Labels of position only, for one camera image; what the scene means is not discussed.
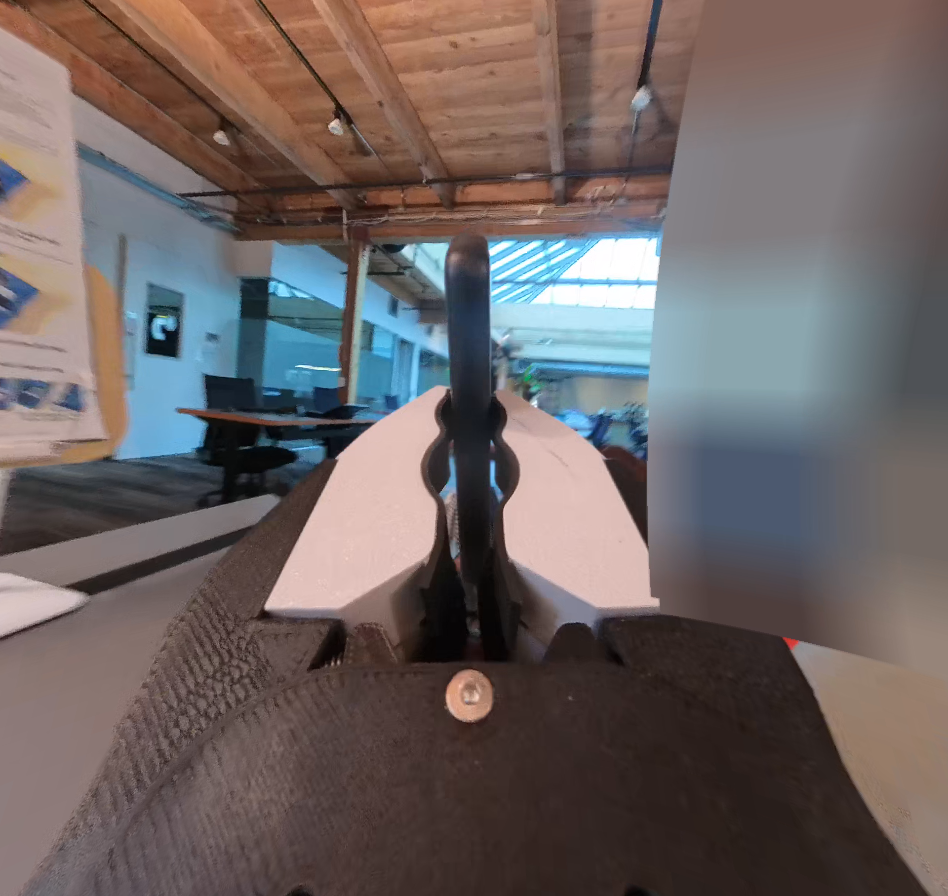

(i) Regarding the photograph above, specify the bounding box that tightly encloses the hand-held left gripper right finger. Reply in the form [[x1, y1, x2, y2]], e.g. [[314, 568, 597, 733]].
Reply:
[[485, 390, 660, 662]]

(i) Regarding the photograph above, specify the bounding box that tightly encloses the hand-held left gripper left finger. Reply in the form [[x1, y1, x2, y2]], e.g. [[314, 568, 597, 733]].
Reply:
[[264, 387, 454, 662]]

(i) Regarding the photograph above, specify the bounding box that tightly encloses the black usb hub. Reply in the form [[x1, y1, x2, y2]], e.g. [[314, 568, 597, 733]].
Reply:
[[444, 235, 496, 662]]

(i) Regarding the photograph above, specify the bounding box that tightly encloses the brown chair backrest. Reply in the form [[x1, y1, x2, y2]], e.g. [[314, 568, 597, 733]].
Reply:
[[603, 446, 650, 549]]

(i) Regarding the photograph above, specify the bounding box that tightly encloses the wooden desk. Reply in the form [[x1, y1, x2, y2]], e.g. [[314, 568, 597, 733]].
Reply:
[[176, 403, 386, 505]]

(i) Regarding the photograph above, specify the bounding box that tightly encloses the black office chair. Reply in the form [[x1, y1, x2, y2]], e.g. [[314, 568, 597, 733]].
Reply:
[[196, 374, 297, 508]]

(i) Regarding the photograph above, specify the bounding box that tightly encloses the white door with phone sign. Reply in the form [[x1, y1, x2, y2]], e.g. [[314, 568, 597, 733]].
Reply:
[[118, 235, 223, 460]]

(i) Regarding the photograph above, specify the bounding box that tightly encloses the instruction sheet on stand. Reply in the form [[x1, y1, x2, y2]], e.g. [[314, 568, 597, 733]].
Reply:
[[0, 263, 128, 641]]

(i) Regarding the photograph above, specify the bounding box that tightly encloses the printed instruction sheet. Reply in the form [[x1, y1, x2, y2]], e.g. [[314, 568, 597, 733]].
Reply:
[[0, 26, 112, 464]]

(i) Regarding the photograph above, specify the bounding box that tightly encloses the wooden support post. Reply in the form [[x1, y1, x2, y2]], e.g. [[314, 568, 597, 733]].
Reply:
[[339, 240, 371, 404]]

